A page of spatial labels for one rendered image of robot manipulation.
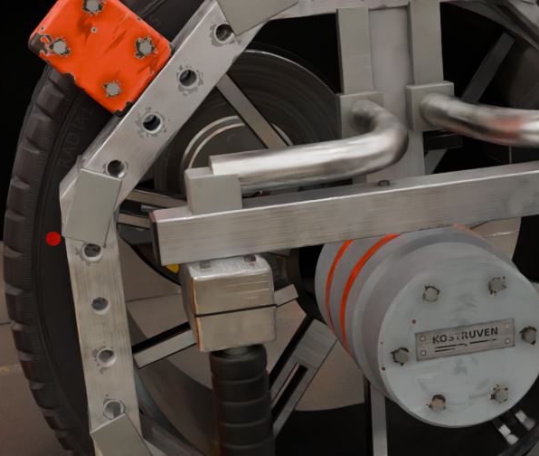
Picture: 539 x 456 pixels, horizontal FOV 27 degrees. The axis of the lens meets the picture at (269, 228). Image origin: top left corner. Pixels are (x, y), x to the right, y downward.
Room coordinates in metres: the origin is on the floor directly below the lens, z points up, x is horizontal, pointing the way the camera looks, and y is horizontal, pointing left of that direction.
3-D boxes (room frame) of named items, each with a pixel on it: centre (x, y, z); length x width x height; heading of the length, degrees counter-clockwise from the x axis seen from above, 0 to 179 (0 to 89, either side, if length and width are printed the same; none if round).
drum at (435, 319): (0.86, -0.11, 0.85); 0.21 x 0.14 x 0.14; 9
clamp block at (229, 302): (0.70, 0.03, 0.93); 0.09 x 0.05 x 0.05; 9
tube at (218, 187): (0.79, -0.02, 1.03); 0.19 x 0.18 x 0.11; 9
